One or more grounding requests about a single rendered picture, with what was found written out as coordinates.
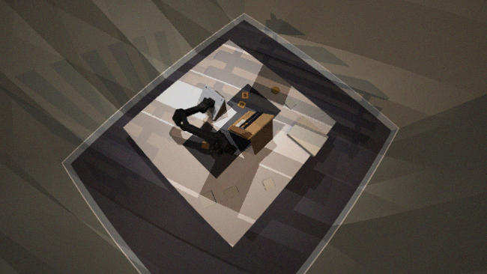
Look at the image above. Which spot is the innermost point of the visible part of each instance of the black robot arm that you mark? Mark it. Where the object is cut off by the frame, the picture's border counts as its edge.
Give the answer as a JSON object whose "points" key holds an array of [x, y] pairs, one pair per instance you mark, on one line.
{"points": [[211, 138]]}

